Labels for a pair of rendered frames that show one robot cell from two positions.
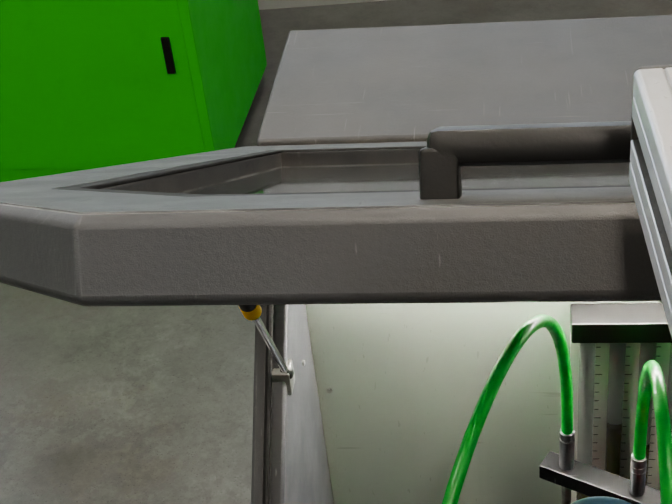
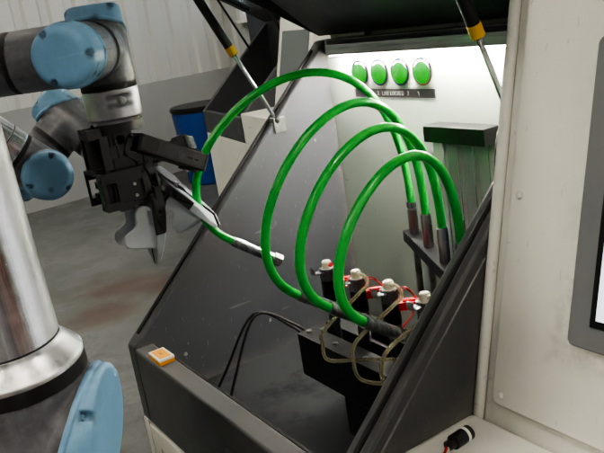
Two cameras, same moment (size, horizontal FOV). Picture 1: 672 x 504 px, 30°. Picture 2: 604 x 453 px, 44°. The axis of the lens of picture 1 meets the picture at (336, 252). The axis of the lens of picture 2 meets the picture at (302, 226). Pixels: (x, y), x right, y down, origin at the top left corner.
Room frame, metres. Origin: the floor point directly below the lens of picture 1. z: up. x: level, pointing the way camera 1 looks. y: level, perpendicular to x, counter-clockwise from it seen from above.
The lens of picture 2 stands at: (0.04, -1.08, 1.52)
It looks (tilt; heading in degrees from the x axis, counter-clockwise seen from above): 16 degrees down; 48
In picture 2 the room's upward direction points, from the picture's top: 9 degrees counter-clockwise
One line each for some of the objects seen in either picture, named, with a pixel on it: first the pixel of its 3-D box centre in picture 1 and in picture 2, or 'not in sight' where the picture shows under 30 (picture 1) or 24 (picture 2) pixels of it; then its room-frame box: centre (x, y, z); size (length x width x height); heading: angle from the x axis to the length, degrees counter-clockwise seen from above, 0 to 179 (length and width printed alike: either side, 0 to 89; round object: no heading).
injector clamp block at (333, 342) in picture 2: not in sight; (386, 391); (0.84, -0.33, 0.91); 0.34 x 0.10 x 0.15; 80
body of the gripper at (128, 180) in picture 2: not in sight; (120, 164); (0.56, -0.15, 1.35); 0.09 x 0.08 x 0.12; 170
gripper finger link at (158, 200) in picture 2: not in sight; (152, 204); (0.58, -0.18, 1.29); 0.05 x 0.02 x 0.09; 80
